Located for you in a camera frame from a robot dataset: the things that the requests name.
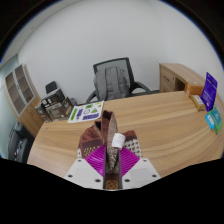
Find small black chair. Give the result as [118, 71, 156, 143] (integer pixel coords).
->
[44, 80, 58, 95]

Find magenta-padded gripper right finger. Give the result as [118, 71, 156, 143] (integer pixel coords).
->
[117, 146, 162, 189]

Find small yellow box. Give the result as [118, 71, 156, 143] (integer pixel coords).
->
[189, 94, 206, 112]

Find brown cardboard box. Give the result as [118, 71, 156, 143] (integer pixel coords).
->
[34, 103, 51, 124]

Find blue small box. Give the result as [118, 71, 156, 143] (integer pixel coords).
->
[204, 112, 216, 131]

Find small black printed carton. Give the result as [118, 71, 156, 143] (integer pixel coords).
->
[49, 87, 67, 101]

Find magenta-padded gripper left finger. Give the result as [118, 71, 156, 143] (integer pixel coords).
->
[63, 143, 108, 189]

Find white printed sheet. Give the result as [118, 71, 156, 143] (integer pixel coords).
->
[67, 100, 105, 124]

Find black mesh office chair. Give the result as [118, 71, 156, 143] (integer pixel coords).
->
[85, 57, 152, 104]

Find orange box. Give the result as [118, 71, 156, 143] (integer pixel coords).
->
[184, 84, 205, 98]

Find purple standing card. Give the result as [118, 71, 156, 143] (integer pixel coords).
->
[200, 71, 218, 113]

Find green small box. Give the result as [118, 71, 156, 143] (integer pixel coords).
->
[209, 106, 223, 136]

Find wooden side desk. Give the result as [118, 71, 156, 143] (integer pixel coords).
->
[158, 62, 208, 94]

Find brown patterned towel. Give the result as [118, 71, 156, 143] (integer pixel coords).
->
[77, 110, 144, 191]

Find wooden shelf cabinet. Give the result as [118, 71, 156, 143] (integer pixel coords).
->
[3, 63, 44, 138]

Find grey backpack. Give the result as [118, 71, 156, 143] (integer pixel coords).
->
[93, 66, 130, 102]

